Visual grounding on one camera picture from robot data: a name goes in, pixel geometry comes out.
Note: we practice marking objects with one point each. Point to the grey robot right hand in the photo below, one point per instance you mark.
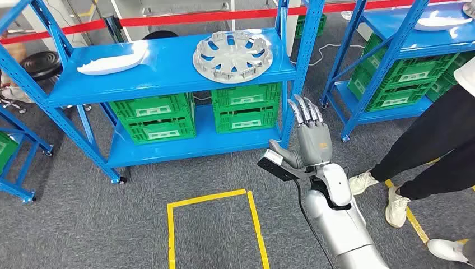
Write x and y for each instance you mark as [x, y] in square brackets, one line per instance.
[313, 144]

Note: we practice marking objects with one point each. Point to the silver wheel hubcap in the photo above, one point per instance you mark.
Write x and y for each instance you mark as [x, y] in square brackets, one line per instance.
[470, 9]
[232, 55]

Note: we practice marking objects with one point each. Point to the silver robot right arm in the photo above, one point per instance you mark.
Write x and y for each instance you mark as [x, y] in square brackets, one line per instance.
[341, 226]

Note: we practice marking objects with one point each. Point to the blue metal shelf rack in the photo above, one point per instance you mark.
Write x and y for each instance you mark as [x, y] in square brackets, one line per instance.
[426, 41]
[167, 74]
[15, 190]

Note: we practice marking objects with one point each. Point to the yellow floor tape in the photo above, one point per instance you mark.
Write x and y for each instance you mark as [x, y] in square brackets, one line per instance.
[415, 224]
[171, 237]

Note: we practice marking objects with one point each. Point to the red barrier belt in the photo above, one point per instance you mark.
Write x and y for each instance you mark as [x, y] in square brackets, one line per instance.
[185, 17]

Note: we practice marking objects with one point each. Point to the white cabinet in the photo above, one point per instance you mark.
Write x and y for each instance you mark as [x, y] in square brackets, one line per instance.
[63, 15]

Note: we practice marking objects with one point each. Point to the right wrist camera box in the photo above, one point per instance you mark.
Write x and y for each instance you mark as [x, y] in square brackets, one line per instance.
[276, 169]

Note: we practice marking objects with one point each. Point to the black stanchion post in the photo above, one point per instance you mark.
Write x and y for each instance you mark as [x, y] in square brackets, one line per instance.
[113, 29]

